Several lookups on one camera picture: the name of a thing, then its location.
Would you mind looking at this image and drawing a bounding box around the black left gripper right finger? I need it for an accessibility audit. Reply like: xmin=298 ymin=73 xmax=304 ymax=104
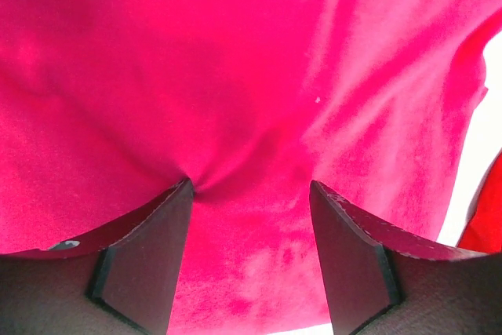
xmin=309 ymin=181 xmax=501 ymax=334

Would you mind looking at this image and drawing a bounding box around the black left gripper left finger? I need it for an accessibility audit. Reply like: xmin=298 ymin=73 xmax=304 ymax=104
xmin=1 ymin=180 xmax=194 ymax=334

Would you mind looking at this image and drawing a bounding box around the red t shirt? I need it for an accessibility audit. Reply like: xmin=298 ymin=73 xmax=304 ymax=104
xmin=457 ymin=13 xmax=502 ymax=253

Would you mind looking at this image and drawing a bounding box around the magenta t shirt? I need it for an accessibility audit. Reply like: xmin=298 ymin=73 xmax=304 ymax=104
xmin=1 ymin=0 xmax=501 ymax=334

